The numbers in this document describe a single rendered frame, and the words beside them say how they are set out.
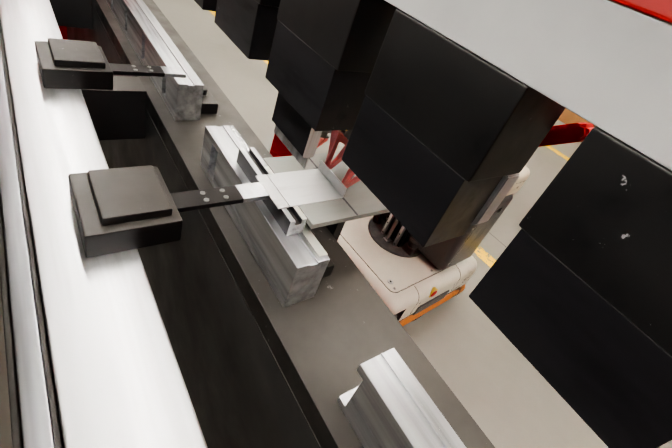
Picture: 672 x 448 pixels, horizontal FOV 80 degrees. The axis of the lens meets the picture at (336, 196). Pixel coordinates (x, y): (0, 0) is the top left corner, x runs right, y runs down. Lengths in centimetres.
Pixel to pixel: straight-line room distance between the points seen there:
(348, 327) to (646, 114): 52
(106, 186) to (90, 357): 21
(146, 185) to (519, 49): 46
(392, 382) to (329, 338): 15
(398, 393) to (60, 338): 37
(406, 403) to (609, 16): 43
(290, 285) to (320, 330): 9
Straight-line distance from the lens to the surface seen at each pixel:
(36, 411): 47
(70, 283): 54
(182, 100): 103
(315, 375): 62
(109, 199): 56
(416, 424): 53
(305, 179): 71
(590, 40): 30
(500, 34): 33
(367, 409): 56
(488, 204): 41
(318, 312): 68
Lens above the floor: 140
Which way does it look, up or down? 35 degrees down
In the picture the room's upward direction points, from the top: 22 degrees clockwise
